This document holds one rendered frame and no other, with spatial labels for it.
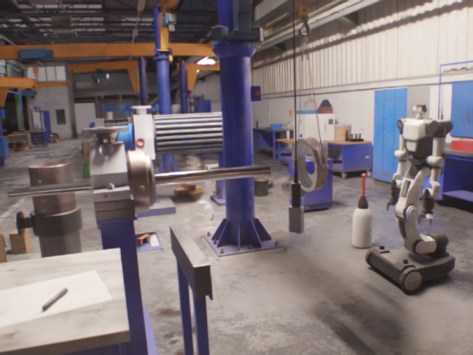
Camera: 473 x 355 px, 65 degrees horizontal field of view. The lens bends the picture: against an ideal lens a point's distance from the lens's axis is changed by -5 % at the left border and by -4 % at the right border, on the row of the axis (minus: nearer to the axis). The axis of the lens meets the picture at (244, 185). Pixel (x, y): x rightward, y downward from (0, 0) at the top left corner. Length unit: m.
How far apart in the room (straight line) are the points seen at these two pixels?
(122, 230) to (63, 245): 1.74
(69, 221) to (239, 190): 1.70
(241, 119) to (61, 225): 1.99
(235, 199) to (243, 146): 0.56
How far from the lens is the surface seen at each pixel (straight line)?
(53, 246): 3.79
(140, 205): 2.27
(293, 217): 1.84
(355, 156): 8.30
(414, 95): 7.10
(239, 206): 4.13
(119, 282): 1.54
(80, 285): 1.57
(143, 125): 5.79
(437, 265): 3.60
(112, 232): 2.09
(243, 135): 4.03
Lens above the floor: 1.49
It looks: 11 degrees down
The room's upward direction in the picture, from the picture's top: 2 degrees counter-clockwise
